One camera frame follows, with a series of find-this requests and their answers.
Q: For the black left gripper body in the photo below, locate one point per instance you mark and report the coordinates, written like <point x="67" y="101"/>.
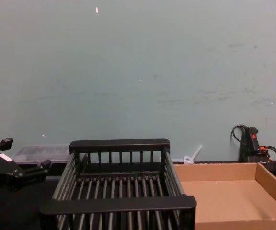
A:
<point x="1" y="169"/>

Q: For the clear plastic case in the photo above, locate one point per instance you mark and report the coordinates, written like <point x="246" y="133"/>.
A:
<point x="39" y="153"/>

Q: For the black rack with steel bars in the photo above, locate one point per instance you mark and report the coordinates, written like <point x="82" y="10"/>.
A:
<point x="118" y="207"/>

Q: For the white three-armed plastic piece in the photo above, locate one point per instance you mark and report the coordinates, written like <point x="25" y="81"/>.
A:
<point x="192" y="155"/>

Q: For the shallow brown cardboard tray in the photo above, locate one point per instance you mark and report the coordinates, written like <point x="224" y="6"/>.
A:
<point x="224" y="198"/>

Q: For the plain pale wall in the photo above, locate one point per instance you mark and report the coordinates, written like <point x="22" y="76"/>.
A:
<point x="138" y="72"/>

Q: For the black tool with red switch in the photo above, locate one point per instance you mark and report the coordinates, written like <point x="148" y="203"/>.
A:
<point x="253" y="143"/>

